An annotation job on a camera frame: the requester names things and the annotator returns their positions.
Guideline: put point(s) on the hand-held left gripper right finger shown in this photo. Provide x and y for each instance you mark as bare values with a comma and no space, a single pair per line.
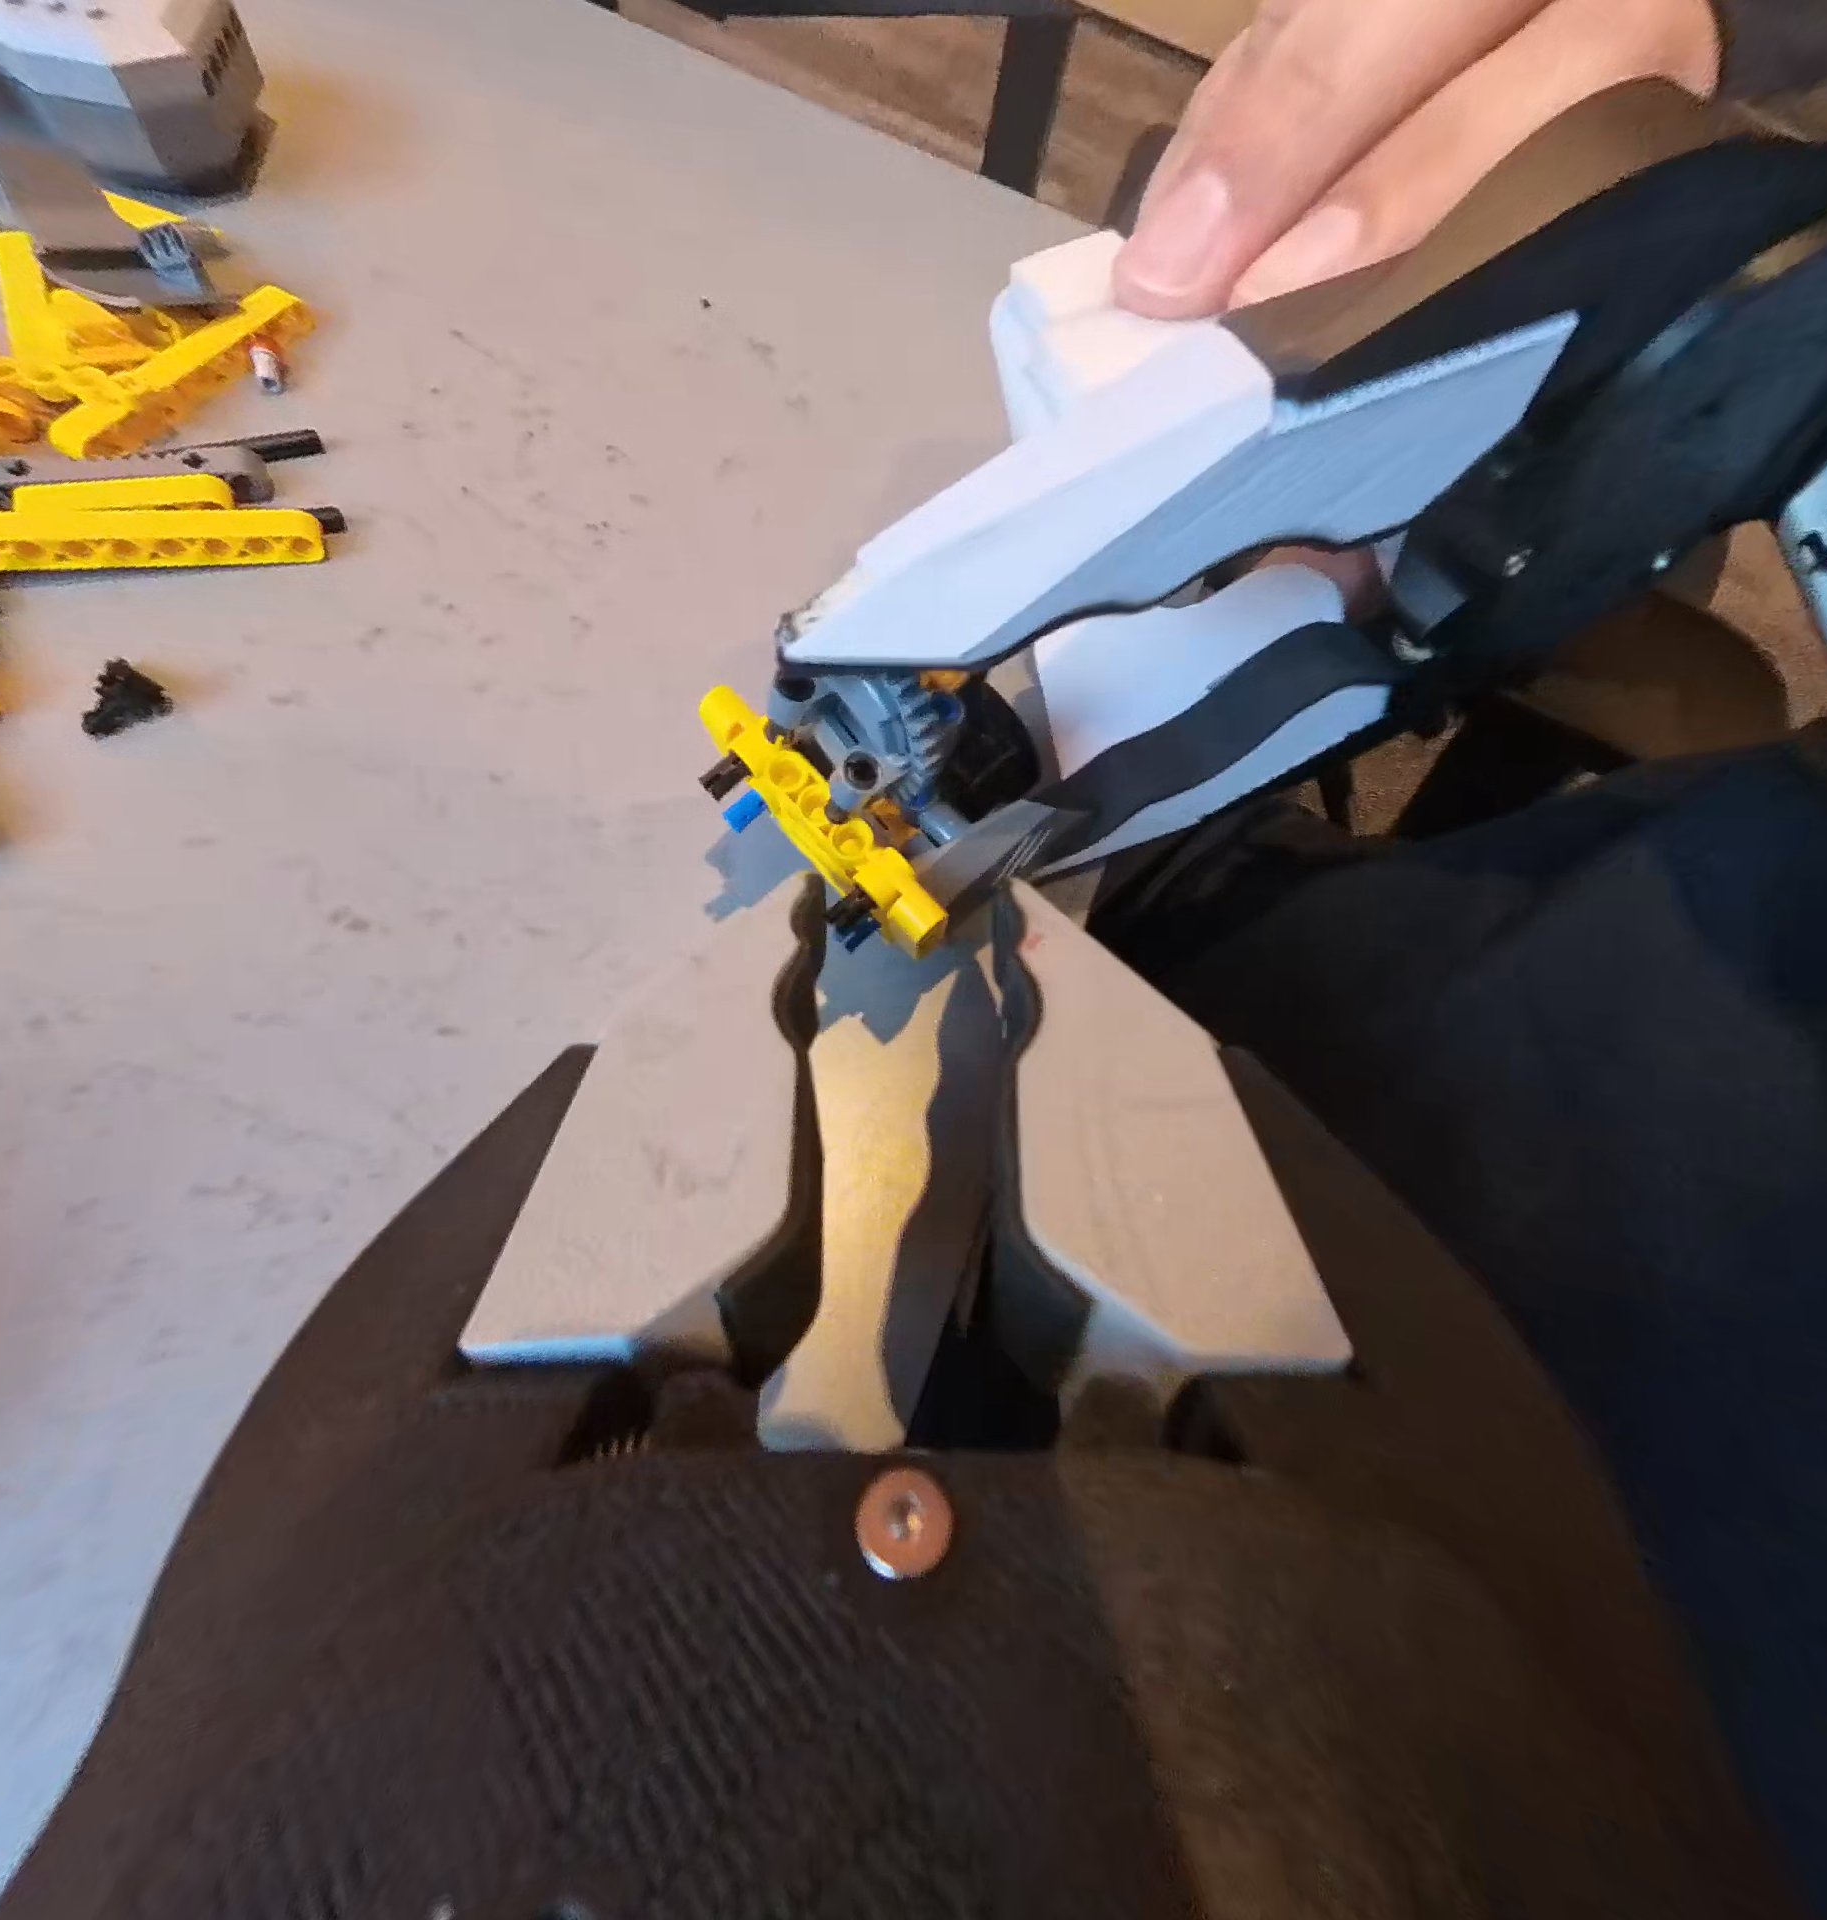
1152,1185

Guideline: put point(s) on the small black connector piece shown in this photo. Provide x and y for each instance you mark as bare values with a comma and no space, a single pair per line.
125,697

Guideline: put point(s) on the yellow grey gear brick assembly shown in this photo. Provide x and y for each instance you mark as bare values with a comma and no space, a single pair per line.
816,811

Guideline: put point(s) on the grey gear rack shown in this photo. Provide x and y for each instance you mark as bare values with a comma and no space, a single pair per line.
244,468

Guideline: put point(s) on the grey curved panel brick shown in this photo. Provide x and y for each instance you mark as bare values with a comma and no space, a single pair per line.
57,211

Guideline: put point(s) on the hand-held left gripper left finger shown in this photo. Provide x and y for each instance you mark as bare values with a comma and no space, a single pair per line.
657,1185

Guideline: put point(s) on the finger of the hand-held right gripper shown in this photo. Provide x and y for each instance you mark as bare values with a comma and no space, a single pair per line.
1152,691
1152,510

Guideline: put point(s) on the pile of yellow beams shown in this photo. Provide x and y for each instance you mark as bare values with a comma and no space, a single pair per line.
132,540

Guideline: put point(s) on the grey battery hub brick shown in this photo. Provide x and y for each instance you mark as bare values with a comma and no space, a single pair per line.
104,75

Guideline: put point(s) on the small grey orange-tipped pin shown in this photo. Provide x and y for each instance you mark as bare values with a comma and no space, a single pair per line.
266,364

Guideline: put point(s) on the person's right hand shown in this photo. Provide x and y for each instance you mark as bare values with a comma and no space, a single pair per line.
1377,121

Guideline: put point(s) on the beige table with black legs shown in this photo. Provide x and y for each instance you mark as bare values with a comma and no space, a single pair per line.
1033,91

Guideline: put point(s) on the grey desk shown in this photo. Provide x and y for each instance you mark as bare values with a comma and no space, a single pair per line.
477,600

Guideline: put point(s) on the person's dark clothing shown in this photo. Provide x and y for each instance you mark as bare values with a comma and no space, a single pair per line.
1603,1125

